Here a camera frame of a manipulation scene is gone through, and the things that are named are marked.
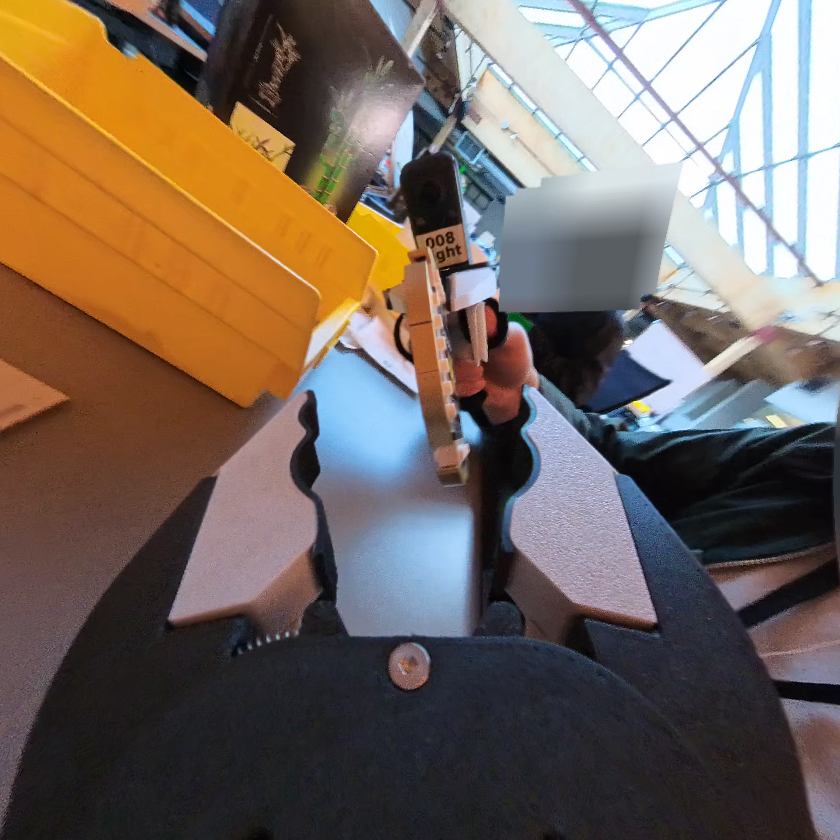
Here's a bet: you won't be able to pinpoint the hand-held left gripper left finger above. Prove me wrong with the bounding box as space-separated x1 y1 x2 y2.
168 390 340 635

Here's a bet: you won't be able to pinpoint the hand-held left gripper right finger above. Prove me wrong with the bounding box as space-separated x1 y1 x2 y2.
486 386 658 642

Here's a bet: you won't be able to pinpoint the toy brick model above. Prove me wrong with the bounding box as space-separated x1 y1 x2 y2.
402 259 471 488

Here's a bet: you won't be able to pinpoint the person's right forearm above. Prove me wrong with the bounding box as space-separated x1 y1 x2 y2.
528 374 840 567

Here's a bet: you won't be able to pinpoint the grey desk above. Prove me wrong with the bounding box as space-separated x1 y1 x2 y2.
0 261 490 811

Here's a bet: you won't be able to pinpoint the person's right hand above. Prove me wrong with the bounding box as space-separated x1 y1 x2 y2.
453 323 540 426

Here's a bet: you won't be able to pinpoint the white paper sheets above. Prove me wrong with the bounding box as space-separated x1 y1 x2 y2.
341 307 421 396

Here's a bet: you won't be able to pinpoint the small yellow bin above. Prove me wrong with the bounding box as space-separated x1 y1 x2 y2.
346 203 412 298

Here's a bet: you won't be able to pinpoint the black printed box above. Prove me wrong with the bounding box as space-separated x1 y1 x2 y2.
197 0 426 224

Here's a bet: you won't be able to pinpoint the yellow plastic bin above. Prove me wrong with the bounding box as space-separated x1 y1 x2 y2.
0 0 380 409

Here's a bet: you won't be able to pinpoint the printed instruction sheet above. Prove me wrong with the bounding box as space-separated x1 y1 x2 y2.
0 360 70 433

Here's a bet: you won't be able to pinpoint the black strap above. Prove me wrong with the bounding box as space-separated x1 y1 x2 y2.
774 679 840 704
738 567 840 627

